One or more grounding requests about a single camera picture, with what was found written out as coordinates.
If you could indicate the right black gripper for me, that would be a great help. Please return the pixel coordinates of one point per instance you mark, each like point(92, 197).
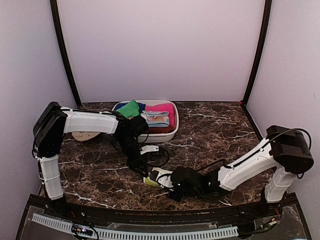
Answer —
point(176, 197)

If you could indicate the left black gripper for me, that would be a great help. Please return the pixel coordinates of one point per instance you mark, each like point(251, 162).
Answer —
point(139, 162)

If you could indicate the green microfiber towel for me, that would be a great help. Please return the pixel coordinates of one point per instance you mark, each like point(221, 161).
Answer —
point(130, 109)

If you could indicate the cream yellow-green patterned towel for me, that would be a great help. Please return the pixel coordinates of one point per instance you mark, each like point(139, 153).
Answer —
point(154, 174)

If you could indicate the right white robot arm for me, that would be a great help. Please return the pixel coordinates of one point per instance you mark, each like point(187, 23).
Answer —
point(288, 150)

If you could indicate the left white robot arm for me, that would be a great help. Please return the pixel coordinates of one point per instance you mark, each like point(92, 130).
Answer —
point(56, 121)

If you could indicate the blue rolled towel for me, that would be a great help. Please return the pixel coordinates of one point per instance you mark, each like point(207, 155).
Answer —
point(142, 106)

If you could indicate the light blue striped towel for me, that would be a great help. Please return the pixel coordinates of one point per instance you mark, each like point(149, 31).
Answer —
point(156, 119)

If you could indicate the white plastic basin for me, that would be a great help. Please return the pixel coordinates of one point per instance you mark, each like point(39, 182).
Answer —
point(159, 138)

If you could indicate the dark red rolled towel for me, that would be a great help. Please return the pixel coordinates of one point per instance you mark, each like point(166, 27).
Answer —
point(161, 130)

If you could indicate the pink rolled towel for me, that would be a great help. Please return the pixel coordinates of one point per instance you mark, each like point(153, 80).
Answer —
point(161, 110)

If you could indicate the small circuit board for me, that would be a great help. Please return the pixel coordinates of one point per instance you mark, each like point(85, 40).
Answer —
point(81, 231)

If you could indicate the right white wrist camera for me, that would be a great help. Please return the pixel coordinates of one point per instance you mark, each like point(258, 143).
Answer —
point(164, 181)

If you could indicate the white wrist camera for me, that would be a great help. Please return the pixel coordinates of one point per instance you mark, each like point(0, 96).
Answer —
point(164, 181)
point(149, 149)

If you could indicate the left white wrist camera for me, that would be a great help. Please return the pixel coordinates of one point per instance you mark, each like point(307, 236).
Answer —
point(149, 149)

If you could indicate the white slotted cable duct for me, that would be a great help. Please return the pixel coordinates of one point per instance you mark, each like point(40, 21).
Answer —
point(99, 233)

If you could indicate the left black frame post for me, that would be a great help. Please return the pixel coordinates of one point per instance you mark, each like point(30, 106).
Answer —
point(63, 52)

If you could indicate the black frame post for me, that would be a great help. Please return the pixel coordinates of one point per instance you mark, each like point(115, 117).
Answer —
point(63, 52)
point(258, 52)

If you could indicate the right black frame post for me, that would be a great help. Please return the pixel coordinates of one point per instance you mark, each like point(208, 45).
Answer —
point(258, 52)

